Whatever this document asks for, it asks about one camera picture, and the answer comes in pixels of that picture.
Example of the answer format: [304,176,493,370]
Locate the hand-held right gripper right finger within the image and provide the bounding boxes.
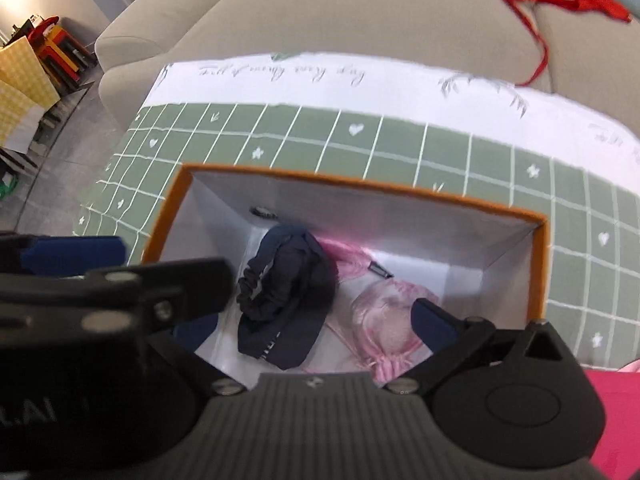
[385,297,576,396]

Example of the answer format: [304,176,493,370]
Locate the green checked tablecloth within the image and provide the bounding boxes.
[72,51,640,373]

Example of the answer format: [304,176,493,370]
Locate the navy blue garment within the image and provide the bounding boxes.
[236,224,340,370]

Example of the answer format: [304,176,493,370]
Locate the magenta box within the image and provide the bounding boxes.
[582,360,640,480]

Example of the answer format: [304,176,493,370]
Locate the yellow checkered cloth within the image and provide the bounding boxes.
[0,35,61,153]

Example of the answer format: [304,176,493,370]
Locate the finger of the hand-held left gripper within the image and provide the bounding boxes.
[85,256,234,334]
[0,232,127,278]

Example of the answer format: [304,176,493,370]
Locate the red stools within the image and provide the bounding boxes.
[27,16,98,88]

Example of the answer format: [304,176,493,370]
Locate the orange-rimmed white box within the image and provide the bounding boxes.
[141,162,551,391]

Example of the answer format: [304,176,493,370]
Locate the red ribbon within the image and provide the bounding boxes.
[501,0,633,87]

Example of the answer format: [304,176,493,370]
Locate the beige sofa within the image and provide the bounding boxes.
[95,0,640,141]

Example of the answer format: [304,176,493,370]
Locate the pink satin garment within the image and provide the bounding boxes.
[315,232,433,386]

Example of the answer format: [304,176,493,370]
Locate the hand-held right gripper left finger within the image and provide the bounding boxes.
[145,312,248,397]

